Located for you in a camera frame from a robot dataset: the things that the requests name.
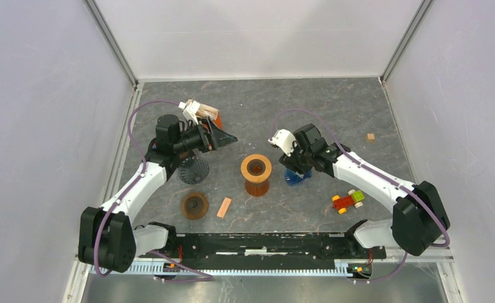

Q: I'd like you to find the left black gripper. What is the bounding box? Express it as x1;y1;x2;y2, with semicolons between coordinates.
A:
173;116;237;154

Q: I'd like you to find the blue glass dripper cone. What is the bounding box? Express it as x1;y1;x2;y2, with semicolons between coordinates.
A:
284;169;313;186

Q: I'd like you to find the orange coffee filter box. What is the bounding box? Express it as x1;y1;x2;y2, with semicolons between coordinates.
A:
196;104;222;128

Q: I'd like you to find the light wooden dripper ring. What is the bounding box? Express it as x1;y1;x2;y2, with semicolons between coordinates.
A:
241;153;273;184

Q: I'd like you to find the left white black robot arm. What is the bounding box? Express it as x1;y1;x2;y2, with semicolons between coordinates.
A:
78;114;237;273

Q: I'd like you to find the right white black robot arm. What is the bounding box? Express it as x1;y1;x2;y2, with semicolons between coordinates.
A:
268;124;450;258

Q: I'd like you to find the dark smoky glass dripper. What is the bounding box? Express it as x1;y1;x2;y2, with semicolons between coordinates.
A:
178;156;210;185

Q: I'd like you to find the amber glass carafe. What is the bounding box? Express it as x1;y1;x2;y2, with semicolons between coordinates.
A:
244;180;270;197

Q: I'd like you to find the long wooden block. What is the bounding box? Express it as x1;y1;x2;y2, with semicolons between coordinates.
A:
217;197;232;218

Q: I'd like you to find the red green toy car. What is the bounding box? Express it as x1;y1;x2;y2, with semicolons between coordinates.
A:
332;190;365;214

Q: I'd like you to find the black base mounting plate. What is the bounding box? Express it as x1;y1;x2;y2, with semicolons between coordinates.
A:
159;232;386;270

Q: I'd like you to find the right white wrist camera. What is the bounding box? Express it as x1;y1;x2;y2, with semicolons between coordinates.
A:
268;129;299;157

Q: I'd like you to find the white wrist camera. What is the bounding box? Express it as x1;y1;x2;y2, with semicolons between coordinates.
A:
178;99;201;125
268;129;299;157

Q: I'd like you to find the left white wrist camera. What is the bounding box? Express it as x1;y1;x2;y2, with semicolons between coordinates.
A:
178;99;201;125

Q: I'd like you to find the dark wooden dripper ring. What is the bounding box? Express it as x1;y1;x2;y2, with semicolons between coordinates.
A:
180;191;210;221

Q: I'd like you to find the white slotted cable duct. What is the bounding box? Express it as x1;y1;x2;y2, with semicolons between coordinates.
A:
92;261;372;277

